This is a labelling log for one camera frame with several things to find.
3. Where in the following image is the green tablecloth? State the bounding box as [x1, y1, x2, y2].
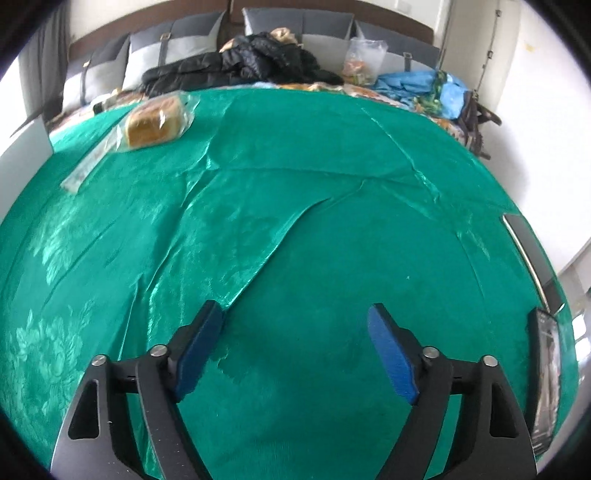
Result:
[0, 85, 579, 480]

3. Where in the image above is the hanging wall cord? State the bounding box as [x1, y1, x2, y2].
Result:
[475, 8, 503, 104]

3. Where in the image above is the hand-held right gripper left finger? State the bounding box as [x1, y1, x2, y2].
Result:
[51, 300, 225, 480]

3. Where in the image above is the grey curtain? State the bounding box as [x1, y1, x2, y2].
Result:
[17, 9, 71, 126]

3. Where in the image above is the green patterned cloth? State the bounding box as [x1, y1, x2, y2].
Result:
[413, 69, 450, 114]

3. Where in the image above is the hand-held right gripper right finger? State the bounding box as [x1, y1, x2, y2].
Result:
[367, 303, 539, 480]

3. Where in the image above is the bagged bread loaf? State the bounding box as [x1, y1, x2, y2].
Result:
[115, 91, 200, 153]

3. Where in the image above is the black puffer jacket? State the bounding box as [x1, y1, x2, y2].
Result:
[140, 31, 345, 93]

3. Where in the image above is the grey headboard cushion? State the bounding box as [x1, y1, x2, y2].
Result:
[128, 9, 228, 85]
[241, 7, 357, 52]
[62, 37, 133, 112]
[355, 21, 443, 75]

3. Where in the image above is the black snack packet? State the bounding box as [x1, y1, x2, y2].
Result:
[526, 306, 564, 461]

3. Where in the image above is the blue cloth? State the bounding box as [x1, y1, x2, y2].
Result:
[373, 69, 472, 121]

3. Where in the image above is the clear plastic bag of food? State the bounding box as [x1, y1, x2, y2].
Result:
[342, 38, 389, 87]

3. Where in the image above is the brown bag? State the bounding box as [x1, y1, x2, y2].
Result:
[459, 90, 503, 161]

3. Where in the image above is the dark fish snack packet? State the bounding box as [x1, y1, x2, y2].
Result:
[92, 92, 117, 116]

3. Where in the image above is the clear silver snack packet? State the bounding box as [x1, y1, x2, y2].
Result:
[61, 131, 122, 195]

